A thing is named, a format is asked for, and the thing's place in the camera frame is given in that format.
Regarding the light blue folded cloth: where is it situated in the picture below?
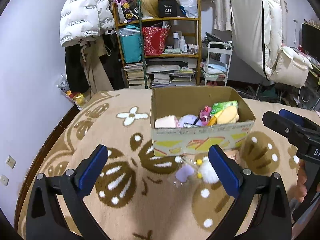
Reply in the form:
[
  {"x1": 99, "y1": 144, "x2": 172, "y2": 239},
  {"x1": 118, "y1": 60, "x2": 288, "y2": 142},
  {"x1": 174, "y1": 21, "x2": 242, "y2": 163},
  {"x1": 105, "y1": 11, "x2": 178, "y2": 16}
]
[{"x1": 204, "y1": 61, "x2": 228, "y2": 75}]

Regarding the beige hanging coat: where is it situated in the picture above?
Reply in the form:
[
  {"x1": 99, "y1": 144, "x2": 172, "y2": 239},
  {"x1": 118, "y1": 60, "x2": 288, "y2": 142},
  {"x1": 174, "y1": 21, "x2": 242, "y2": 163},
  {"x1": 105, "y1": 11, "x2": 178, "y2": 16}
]
[{"x1": 80, "y1": 40, "x2": 114, "y2": 93}]

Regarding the red patterned bag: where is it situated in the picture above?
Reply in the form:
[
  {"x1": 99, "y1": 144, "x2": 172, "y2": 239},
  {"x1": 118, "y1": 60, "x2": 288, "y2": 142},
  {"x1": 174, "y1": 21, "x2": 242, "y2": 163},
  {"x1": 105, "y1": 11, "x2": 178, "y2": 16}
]
[{"x1": 142, "y1": 26, "x2": 169, "y2": 56}]

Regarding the black bag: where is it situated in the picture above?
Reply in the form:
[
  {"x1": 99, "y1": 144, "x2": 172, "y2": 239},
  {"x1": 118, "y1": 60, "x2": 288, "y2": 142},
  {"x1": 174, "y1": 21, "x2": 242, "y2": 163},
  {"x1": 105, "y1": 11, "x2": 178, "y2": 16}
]
[{"x1": 204, "y1": 32, "x2": 232, "y2": 43}]

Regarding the lavender round plush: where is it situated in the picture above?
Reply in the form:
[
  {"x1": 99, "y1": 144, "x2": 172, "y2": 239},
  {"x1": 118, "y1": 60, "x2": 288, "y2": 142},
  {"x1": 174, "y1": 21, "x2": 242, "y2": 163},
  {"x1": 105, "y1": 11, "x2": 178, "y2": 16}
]
[{"x1": 179, "y1": 114, "x2": 202, "y2": 127}]

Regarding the tan printed blanket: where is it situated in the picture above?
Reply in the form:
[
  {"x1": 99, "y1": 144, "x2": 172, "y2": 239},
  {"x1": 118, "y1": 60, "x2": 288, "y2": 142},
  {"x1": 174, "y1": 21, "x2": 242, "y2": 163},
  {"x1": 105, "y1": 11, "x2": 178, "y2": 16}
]
[{"x1": 16, "y1": 90, "x2": 320, "y2": 240}]

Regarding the purple heart charm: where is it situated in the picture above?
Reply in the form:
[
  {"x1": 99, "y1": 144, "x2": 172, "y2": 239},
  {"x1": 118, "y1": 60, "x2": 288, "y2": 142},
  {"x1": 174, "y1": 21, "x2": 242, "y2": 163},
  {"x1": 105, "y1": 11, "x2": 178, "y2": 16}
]
[{"x1": 175, "y1": 166, "x2": 195, "y2": 183}]

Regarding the row of cosmetic bottles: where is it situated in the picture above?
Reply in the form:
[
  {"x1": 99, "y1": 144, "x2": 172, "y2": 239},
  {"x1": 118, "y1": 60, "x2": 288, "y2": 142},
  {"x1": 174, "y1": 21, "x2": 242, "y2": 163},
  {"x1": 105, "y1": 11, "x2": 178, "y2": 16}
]
[{"x1": 172, "y1": 31, "x2": 199, "y2": 54}]

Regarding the wooden shelf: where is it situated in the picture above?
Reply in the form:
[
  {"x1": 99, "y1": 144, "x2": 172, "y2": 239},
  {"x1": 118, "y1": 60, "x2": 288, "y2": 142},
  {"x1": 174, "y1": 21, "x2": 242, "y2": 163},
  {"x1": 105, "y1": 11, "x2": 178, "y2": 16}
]
[{"x1": 112, "y1": 0, "x2": 202, "y2": 89}]

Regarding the yellow dog plush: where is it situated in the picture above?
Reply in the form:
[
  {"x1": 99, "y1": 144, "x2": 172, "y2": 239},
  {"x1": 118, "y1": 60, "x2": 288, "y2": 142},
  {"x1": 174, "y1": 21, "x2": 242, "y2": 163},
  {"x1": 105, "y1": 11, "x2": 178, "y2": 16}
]
[{"x1": 207, "y1": 105, "x2": 240, "y2": 126}]

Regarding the stack of books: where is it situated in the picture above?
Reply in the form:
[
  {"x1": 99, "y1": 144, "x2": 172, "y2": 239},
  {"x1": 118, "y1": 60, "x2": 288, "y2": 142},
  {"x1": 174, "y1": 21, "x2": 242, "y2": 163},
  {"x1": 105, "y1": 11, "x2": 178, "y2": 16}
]
[{"x1": 124, "y1": 57, "x2": 198, "y2": 89}]

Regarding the printed tote bag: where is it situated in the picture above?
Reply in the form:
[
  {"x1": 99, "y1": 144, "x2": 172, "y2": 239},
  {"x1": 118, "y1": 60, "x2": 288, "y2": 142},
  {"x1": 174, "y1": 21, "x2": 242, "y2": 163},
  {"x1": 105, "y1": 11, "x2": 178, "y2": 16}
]
[{"x1": 114, "y1": 0, "x2": 139, "y2": 24}]

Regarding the white puffer jacket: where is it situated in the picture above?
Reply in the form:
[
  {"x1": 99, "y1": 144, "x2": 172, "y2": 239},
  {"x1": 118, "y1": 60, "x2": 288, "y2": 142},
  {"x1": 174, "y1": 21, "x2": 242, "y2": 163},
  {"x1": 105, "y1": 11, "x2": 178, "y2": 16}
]
[{"x1": 59, "y1": 0, "x2": 115, "y2": 47}]

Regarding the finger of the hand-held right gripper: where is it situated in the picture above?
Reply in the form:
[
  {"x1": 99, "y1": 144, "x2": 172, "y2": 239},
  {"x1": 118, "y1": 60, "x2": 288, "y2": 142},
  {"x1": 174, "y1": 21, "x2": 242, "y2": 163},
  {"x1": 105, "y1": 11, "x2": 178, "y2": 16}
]
[
  {"x1": 279, "y1": 109, "x2": 320, "y2": 134},
  {"x1": 262, "y1": 111, "x2": 304, "y2": 143}
]

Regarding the white cable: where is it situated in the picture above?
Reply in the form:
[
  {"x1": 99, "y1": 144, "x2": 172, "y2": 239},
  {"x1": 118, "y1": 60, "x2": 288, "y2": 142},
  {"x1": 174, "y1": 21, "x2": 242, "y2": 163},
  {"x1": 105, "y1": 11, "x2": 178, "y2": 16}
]
[{"x1": 297, "y1": 55, "x2": 309, "y2": 106}]

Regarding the cardboard box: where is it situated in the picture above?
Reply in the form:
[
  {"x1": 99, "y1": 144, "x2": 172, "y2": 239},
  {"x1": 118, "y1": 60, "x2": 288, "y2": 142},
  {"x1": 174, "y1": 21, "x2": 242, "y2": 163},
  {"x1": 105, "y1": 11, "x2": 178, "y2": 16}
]
[{"x1": 150, "y1": 86, "x2": 257, "y2": 157}]

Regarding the plastic bag of items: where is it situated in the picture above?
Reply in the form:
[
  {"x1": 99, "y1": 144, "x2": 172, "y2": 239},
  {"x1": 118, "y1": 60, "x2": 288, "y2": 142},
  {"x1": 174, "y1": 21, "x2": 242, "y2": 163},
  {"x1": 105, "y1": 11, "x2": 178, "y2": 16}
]
[{"x1": 57, "y1": 77, "x2": 87, "y2": 111}]

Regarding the pink bear plush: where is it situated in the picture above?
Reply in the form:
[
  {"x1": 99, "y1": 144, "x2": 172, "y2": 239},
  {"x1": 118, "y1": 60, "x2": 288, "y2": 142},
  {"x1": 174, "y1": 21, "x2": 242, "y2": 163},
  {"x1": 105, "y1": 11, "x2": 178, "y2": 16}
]
[{"x1": 199, "y1": 106, "x2": 213, "y2": 126}]

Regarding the person's right hand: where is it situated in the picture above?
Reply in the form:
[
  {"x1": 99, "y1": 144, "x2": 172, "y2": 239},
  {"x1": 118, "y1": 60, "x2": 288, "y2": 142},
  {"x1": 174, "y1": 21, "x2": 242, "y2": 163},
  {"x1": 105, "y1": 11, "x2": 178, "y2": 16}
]
[{"x1": 296, "y1": 160, "x2": 311, "y2": 202}]

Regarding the black monitor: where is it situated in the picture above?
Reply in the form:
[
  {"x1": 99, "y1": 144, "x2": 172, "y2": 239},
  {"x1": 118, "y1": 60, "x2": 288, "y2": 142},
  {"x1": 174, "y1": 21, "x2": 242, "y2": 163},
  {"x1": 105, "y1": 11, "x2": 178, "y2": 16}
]
[{"x1": 301, "y1": 23, "x2": 320, "y2": 58}]

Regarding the white fluffy pompom keychain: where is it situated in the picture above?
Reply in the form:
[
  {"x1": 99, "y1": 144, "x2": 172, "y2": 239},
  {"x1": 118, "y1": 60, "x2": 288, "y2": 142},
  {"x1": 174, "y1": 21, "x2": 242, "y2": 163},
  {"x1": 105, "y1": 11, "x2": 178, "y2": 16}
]
[{"x1": 196, "y1": 156, "x2": 221, "y2": 184}]

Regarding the black box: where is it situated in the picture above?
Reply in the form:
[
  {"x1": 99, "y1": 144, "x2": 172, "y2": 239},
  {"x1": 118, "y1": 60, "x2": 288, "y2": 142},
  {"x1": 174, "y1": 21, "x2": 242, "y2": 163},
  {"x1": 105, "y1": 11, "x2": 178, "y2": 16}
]
[{"x1": 158, "y1": 0, "x2": 178, "y2": 18}]

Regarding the white trolley cart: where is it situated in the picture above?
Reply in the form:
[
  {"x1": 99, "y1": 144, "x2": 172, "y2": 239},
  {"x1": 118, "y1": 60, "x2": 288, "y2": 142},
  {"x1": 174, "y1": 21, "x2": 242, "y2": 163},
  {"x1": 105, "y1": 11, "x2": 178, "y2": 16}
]
[{"x1": 204, "y1": 41, "x2": 234, "y2": 87}]

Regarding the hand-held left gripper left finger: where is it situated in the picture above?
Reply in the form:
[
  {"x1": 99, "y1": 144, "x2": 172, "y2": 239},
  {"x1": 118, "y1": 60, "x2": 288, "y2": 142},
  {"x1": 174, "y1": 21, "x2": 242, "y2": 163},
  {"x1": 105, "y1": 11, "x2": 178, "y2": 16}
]
[{"x1": 25, "y1": 144, "x2": 108, "y2": 240}]

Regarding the blonde wig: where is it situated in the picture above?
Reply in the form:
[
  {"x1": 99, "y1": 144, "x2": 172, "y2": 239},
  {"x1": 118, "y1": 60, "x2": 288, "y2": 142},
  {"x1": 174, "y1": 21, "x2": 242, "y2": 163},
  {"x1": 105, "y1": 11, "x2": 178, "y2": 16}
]
[{"x1": 138, "y1": 0, "x2": 160, "y2": 19}]

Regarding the thin green pole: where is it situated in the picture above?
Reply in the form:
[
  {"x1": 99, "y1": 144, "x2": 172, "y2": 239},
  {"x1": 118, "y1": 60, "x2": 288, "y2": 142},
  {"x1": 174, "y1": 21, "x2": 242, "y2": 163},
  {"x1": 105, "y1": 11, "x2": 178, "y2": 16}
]
[{"x1": 137, "y1": 0, "x2": 148, "y2": 89}]

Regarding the teal bag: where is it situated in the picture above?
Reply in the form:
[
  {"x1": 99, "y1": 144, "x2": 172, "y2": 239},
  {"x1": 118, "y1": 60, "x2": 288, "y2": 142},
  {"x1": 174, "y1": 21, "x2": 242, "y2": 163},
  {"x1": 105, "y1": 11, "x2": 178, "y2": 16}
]
[{"x1": 119, "y1": 25, "x2": 143, "y2": 64}]

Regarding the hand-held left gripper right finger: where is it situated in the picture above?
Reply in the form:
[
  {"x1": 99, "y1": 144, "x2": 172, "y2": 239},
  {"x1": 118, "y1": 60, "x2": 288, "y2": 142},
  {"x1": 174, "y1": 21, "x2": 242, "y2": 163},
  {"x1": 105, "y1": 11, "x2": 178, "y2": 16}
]
[{"x1": 208, "y1": 144, "x2": 293, "y2": 240}]

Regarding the pink roll plush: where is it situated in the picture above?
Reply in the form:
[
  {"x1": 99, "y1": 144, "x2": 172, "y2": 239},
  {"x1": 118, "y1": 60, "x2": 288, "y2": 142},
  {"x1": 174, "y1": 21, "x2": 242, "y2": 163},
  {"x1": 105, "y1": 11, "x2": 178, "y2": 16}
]
[{"x1": 155, "y1": 115, "x2": 181, "y2": 129}]

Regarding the green tissue pack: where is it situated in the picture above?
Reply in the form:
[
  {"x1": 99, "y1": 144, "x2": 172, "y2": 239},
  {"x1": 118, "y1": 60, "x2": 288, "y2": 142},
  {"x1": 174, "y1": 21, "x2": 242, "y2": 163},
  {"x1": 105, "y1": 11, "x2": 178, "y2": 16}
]
[{"x1": 210, "y1": 100, "x2": 239, "y2": 117}]

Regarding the dark hanging coat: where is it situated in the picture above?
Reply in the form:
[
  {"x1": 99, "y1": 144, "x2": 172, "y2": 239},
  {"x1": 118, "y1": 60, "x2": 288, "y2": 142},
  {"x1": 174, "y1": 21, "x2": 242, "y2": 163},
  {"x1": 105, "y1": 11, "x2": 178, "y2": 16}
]
[{"x1": 65, "y1": 34, "x2": 125, "y2": 93}]

